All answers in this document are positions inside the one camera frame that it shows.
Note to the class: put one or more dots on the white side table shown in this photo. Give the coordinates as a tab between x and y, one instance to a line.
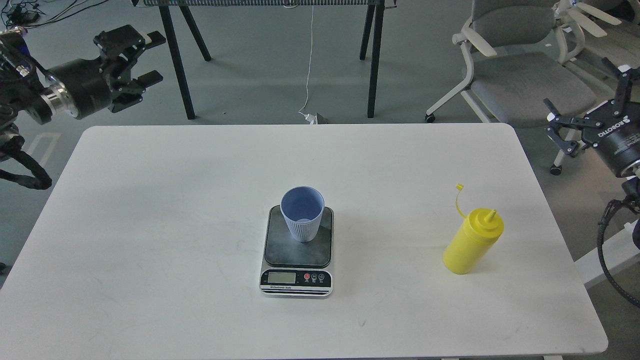
619	253

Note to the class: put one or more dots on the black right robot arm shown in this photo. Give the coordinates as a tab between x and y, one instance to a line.
631	202

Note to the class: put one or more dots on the blue ribbed plastic cup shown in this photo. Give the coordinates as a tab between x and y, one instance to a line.
302	208

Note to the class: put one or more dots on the grey office chair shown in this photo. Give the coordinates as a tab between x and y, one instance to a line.
510	88
591	30

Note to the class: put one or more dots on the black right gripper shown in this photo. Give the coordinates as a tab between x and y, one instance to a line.
617	141

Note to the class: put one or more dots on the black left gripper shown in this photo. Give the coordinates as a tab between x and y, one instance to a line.
82	87

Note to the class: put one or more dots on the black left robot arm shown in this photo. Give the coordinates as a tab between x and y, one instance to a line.
21	84

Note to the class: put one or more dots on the digital kitchen scale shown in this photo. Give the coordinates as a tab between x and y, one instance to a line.
294	269

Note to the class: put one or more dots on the black-legged background table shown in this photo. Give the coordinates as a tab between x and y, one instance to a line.
371	35

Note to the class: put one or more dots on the yellow squeeze bottle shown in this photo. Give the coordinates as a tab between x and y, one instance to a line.
479	231

